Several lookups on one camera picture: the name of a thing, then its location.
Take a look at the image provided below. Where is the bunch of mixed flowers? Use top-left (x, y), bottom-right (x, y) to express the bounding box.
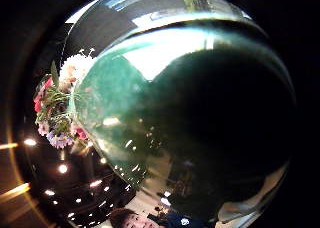
top-left (32, 47), bottom-right (98, 150)

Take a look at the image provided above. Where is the the person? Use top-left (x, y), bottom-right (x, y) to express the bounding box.
top-left (109, 206), bottom-right (214, 228)

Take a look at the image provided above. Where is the group of ceiling spot lamps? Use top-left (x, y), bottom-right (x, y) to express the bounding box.
top-left (23, 137), bottom-right (116, 226)

